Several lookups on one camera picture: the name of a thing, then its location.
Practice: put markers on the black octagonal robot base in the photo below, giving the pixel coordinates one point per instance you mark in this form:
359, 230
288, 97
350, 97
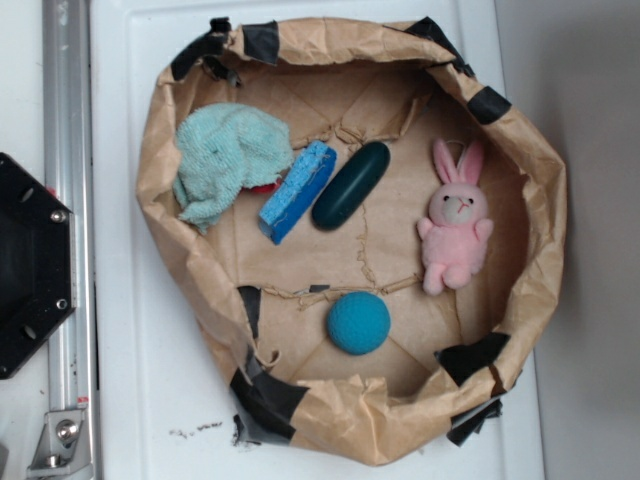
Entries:
36, 265

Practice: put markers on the dark green plastic pickle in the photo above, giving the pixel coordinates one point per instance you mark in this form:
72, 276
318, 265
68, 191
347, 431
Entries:
351, 186

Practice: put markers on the blue sponge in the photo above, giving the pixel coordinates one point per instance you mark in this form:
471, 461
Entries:
307, 177

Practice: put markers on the small red object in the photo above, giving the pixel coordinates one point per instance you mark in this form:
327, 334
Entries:
264, 189

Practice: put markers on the brown paper bag bin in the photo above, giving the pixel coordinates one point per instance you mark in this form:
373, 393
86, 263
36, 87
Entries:
262, 308

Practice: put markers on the blue foam ball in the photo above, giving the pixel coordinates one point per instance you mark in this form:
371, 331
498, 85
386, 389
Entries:
359, 323

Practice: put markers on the light green terry cloth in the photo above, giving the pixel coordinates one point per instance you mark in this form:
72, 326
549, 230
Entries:
225, 148

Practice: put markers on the pink plush bunny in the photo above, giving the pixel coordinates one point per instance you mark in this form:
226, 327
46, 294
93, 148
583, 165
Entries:
456, 231

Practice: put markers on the aluminium extrusion rail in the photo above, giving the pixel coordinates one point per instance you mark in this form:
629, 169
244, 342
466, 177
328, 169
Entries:
72, 349

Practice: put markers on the metal corner bracket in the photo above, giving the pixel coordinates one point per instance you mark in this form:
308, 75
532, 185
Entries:
63, 450

